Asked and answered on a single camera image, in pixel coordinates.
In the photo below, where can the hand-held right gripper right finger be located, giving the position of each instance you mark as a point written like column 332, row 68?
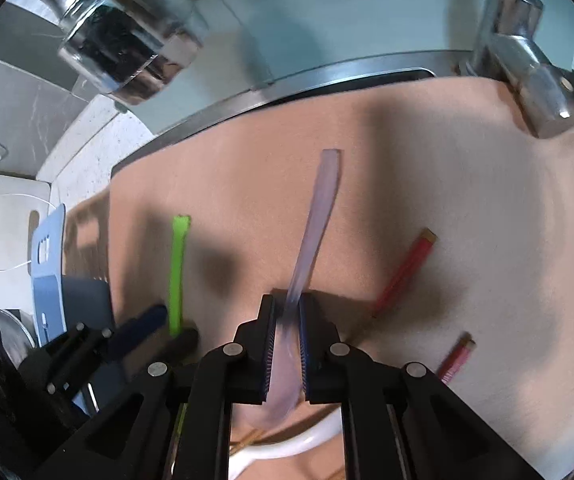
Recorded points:
column 304, row 345

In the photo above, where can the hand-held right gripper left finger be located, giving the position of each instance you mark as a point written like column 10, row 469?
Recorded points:
column 268, row 340

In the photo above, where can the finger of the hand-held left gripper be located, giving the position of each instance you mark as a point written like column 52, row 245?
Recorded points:
column 139, row 325
column 183, row 344

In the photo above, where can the green plastic spoon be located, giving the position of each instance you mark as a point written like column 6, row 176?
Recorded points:
column 178, row 270

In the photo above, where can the blue plastic basket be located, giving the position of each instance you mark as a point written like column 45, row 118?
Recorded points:
column 47, row 285

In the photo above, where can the translucent purple spoon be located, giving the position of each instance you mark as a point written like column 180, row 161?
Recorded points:
column 324, row 195

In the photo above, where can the white plastic spoon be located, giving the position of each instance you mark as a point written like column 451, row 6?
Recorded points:
column 292, row 447

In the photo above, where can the red tipped wooden chopstick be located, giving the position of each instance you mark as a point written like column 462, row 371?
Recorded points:
column 459, row 355
column 412, row 260

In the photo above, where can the light brown mat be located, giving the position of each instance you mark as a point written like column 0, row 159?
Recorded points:
column 417, row 160

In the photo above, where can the stainless steel sink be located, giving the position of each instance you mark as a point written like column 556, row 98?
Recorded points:
column 317, row 72

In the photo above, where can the chrome faucet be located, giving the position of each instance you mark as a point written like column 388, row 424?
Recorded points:
column 542, row 85

